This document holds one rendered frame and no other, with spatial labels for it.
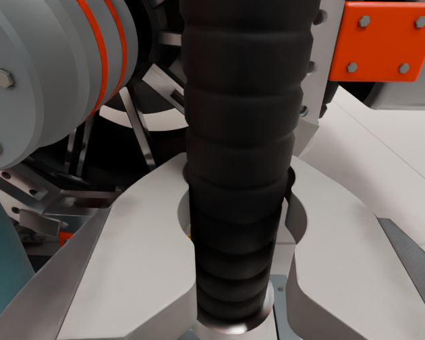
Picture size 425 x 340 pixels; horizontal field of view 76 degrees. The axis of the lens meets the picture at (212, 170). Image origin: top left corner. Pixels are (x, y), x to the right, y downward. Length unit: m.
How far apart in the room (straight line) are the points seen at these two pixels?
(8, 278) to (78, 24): 0.30
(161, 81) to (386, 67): 0.27
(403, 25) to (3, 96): 0.32
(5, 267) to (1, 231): 0.04
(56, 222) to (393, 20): 0.47
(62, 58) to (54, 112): 0.03
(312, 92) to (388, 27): 0.08
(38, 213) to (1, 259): 0.10
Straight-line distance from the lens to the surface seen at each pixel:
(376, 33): 0.32
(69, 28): 0.22
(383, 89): 0.48
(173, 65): 0.53
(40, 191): 0.51
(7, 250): 0.40
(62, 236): 0.49
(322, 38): 0.31
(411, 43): 0.34
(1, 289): 0.42
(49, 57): 0.19
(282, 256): 1.20
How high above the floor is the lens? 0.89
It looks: 32 degrees down
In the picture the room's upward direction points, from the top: 1 degrees clockwise
